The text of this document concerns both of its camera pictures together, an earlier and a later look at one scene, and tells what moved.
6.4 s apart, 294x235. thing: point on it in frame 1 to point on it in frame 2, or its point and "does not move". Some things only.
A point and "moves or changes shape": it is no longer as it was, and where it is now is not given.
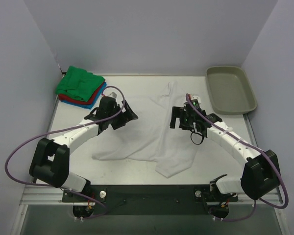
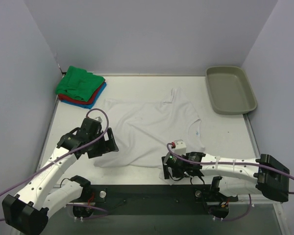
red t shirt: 74,100 does not move
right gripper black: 177,117 to 166,170
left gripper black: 122,117 to 106,143
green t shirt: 79,83 does not move
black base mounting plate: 150,200 does not move
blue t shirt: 88,105 does not move
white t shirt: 149,137 moves or changes shape
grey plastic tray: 230,90 does not move
